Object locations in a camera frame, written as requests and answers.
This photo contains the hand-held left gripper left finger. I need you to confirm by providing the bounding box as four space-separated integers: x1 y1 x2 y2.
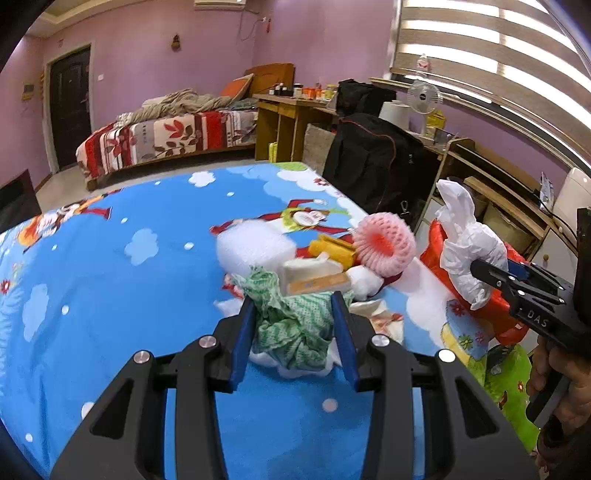
50 294 257 480

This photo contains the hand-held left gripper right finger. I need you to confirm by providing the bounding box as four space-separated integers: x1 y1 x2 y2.
330 292 541 480

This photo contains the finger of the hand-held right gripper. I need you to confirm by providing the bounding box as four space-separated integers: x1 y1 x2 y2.
470 258 561 305
507 261 573 292

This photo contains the white plastic bag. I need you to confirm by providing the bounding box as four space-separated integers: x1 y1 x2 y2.
435 179 509 311

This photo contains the red trash bin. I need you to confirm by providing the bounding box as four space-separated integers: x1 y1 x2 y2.
418 219 529 344

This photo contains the green patterned cloth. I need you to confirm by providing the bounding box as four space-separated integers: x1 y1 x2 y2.
231 265 345 370

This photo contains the pink foam fruit net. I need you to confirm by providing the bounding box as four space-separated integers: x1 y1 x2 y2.
353 213 416 269

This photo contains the person's right forearm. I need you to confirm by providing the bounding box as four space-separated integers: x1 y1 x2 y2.
538 413 591 480

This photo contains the person's right hand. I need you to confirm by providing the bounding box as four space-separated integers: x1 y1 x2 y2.
527 348 591 435

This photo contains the white tissue wad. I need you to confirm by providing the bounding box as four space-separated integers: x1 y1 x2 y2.
346 265 384 301

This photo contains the beige cardboard box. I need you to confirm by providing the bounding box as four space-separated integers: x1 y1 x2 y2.
281 257 352 296

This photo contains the wooden shelf cabinet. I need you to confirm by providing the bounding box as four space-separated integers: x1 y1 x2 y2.
416 136 578 287

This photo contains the white rice cooker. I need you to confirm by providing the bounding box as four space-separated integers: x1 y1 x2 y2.
551 167 591 227

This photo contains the white foam sheet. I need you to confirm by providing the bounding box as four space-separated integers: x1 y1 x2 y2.
216 227 296 278

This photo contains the blue cartoon printed blanket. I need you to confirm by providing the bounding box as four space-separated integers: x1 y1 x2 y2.
0 161 541 480

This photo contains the large black bag red trim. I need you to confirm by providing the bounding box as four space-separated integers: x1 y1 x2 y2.
322 113 439 229

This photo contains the white paper roll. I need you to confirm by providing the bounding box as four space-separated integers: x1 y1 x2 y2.
379 100 411 132

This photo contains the white desk fan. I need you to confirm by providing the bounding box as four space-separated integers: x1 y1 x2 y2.
406 78 441 134

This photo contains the beige woven panel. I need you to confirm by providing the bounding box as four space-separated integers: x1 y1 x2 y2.
305 124 335 174

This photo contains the black duffel bag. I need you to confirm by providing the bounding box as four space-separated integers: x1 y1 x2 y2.
337 79 397 116

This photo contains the striped window blind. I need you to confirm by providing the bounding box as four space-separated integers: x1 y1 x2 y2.
390 0 591 167

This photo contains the bed with floral blanket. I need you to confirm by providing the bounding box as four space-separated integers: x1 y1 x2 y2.
76 110 258 190

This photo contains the wooden desk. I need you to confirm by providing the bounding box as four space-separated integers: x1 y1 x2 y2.
253 92 342 163

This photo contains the beige duvet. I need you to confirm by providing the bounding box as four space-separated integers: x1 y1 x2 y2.
131 89 232 121

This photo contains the row of small jars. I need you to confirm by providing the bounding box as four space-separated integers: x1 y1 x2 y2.
270 82 340 101

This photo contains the orange pillow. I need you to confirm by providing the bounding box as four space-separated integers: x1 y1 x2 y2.
221 74 254 99

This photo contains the dark brown furniture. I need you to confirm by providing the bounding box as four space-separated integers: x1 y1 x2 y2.
0 169 42 232

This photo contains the wooden headboard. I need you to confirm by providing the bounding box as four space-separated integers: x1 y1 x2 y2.
245 63 296 95

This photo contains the dark door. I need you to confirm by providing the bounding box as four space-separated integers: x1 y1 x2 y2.
48 46 92 172

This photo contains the black cable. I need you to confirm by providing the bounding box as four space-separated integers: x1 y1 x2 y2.
536 189 583 232

